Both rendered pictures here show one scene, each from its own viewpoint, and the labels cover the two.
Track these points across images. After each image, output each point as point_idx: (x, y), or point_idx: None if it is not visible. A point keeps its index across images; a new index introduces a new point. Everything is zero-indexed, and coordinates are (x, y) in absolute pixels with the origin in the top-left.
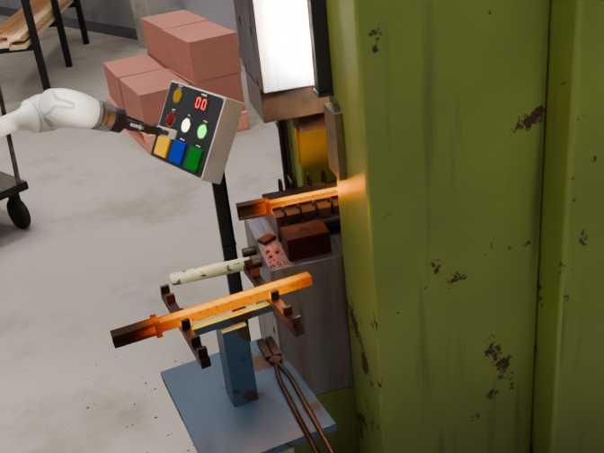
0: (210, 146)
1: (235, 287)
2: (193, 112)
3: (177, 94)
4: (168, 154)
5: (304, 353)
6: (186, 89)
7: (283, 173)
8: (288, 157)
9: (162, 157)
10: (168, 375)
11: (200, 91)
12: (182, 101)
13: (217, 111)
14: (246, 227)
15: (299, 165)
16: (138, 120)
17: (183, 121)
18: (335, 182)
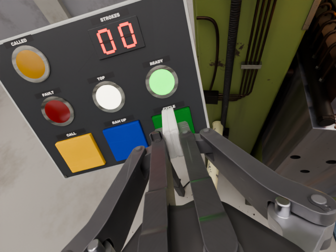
0: (200, 90)
1: (175, 174)
2: (109, 67)
3: (30, 62)
4: (106, 155)
5: None
6: (44, 38)
7: (230, 68)
8: (260, 40)
9: (96, 166)
10: None
11: (92, 15)
12: (54, 66)
13: (179, 25)
14: (328, 137)
15: (302, 33)
16: (218, 196)
17: (98, 95)
18: (328, 28)
